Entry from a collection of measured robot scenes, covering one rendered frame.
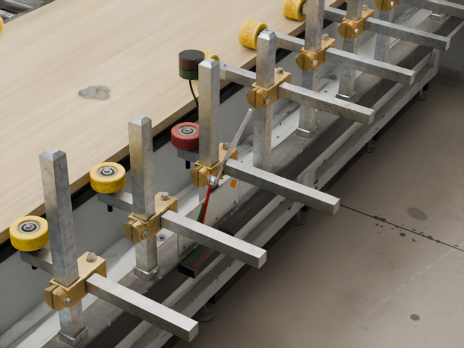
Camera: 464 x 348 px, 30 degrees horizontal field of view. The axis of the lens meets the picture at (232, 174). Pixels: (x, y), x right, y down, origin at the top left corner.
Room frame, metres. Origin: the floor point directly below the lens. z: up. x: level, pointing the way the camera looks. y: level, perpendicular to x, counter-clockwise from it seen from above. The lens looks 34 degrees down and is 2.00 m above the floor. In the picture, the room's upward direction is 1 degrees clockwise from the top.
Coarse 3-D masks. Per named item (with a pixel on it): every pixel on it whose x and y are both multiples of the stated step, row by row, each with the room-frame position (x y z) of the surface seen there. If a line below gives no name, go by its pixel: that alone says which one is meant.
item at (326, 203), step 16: (192, 160) 1.79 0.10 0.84; (240, 176) 1.71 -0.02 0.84; (256, 176) 1.69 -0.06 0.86; (272, 176) 1.69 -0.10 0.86; (272, 192) 1.66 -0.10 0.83; (288, 192) 1.64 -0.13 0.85; (304, 192) 1.63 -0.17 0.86; (320, 192) 1.63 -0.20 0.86; (320, 208) 1.60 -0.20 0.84; (336, 208) 1.59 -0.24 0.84
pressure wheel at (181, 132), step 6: (174, 126) 1.83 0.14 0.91; (180, 126) 1.83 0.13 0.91; (186, 126) 1.83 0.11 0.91; (192, 126) 1.83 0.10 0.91; (198, 126) 1.83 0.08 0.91; (174, 132) 1.80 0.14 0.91; (180, 132) 1.81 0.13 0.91; (186, 132) 1.81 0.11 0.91; (192, 132) 1.81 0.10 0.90; (198, 132) 1.80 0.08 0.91; (174, 138) 1.79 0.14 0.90; (180, 138) 1.78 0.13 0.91; (186, 138) 1.78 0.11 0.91; (192, 138) 1.78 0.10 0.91; (198, 138) 1.79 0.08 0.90; (174, 144) 1.79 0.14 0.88; (180, 144) 1.78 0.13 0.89; (186, 144) 1.77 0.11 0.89; (192, 144) 1.78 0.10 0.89; (198, 144) 1.79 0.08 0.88; (186, 150) 1.77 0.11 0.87; (186, 162) 1.81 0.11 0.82; (186, 168) 1.81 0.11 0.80
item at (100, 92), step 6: (84, 90) 1.99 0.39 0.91; (90, 90) 2.00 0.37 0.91; (96, 90) 1.99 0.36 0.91; (102, 90) 1.98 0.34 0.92; (108, 90) 2.01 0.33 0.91; (84, 96) 1.98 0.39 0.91; (90, 96) 1.97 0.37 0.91; (96, 96) 1.97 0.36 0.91; (102, 96) 1.97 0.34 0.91; (108, 96) 1.98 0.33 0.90
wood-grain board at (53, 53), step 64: (64, 0) 2.61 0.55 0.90; (128, 0) 2.63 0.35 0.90; (192, 0) 2.64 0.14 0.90; (256, 0) 2.65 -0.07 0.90; (0, 64) 2.15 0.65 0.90; (64, 64) 2.16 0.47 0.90; (128, 64) 2.17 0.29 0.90; (0, 128) 1.81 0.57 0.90; (64, 128) 1.82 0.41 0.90; (0, 192) 1.54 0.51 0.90
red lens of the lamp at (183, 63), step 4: (180, 52) 1.77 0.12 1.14; (204, 56) 1.75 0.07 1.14; (180, 60) 1.74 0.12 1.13; (184, 60) 1.73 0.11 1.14; (188, 60) 1.73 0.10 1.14; (196, 60) 1.73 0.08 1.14; (200, 60) 1.73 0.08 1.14; (180, 64) 1.74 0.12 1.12; (184, 64) 1.73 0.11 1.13; (188, 64) 1.73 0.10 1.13; (192, 64) 1.73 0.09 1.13; (196, 64) 1.73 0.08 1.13; (184, 68) 1.73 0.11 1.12; (188, 68) 1.73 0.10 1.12; (192, 68) 1.73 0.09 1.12; (196, 68) 1.73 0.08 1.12
